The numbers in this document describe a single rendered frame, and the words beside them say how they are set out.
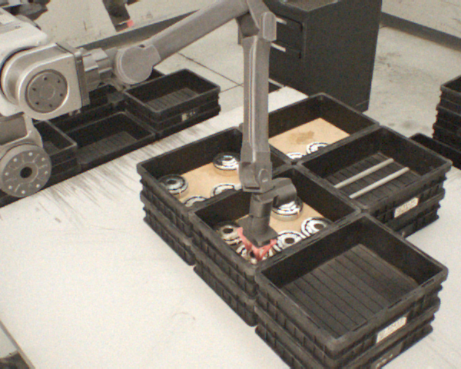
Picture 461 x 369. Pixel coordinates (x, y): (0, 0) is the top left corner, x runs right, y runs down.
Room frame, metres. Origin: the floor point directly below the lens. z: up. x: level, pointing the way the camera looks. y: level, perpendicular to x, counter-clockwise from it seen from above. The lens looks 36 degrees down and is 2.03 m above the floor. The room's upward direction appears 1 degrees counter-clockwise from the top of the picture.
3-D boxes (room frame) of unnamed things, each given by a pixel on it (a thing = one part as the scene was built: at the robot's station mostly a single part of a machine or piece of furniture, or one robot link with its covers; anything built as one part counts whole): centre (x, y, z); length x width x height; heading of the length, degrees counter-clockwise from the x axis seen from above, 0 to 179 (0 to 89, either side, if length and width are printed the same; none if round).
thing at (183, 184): (1.63, 0.19, 0.86); 0.10 x 0.10 x 0.01
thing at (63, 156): (2.29, 0.90, 0.37); 0.40 x 0.30 x 0.45; 130
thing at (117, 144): (2.55, 0.59, 0.31); 0.40 x 0.30 x 0.34; 130
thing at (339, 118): (1.87, -0.27, 0.87); 0.40 x 0.30 x 0.11; 126
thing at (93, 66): (1.23, 0.30, 1.45); 0.09 x 0.08 x 0.12; 40
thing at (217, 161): (1.76, 0.01, 0.86); 0.10 x 0.10 x 0.01
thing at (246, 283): (1.39, -0.12, 0.87); 0.40 x 0.30 x 0.11; 126
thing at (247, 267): (1.39, -0.12, 0.92); 0.40 x 0.30 x 0.02; 126
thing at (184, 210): (1.64, 0.05, 0.92); 0.40 x 0.30 x 0.02; 126
